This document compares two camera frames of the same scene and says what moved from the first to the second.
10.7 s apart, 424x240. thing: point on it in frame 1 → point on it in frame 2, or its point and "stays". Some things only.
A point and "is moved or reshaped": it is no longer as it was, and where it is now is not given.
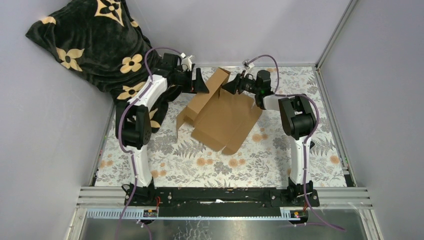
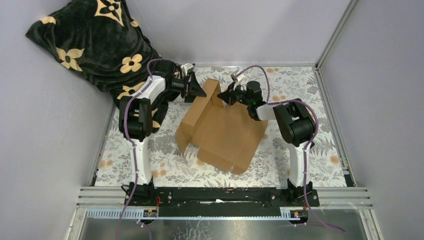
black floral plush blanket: x=100 y=43 stays
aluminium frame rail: x=348 y=197 stays
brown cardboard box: x=222 y=121 is moved or reshaped
